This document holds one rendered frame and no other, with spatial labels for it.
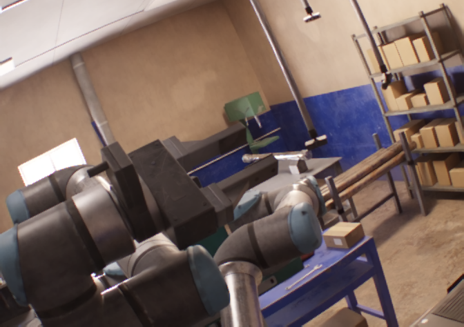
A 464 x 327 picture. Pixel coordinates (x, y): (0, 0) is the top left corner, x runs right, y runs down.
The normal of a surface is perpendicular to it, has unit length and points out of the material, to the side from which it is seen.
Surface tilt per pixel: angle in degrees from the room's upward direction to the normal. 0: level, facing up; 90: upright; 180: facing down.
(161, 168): 41
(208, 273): 64
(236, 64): 90
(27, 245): 59
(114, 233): 100
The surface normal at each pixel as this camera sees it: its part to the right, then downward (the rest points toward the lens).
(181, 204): -0.06, -0.70
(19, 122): 0.37, -0.03
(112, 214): 0.21, -0.35
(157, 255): -0.34, -0.87
